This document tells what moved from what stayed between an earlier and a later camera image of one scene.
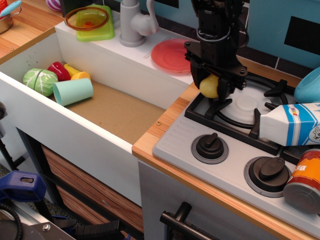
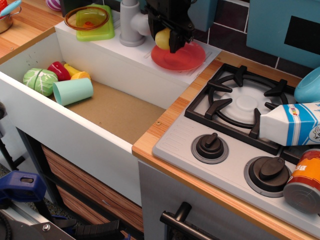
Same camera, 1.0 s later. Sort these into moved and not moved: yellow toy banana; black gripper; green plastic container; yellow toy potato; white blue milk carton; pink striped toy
Moved: yellow toy potato; black gripper
Not moved: pink striped toy; white blue milk carton; yellow toy banana; green plastic container
